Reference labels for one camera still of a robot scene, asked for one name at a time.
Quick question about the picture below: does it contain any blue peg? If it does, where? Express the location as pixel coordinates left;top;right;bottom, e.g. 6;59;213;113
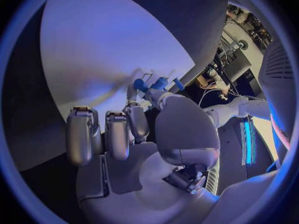
133;78;150;93
172;79;186;91

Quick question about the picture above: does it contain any blue cylinder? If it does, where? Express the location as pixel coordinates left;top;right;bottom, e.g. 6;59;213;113
150;77;169;91

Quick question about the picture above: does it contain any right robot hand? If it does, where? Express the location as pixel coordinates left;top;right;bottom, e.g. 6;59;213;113
65;82;222;224

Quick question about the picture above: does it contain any white cable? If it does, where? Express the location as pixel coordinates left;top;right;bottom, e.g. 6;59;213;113
198;88;236;108

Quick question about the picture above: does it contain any white task board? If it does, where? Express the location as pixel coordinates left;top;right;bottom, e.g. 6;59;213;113
40;0;196;120

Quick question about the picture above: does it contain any glowing light bar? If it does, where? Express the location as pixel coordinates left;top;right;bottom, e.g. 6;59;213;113
240;120;258;166

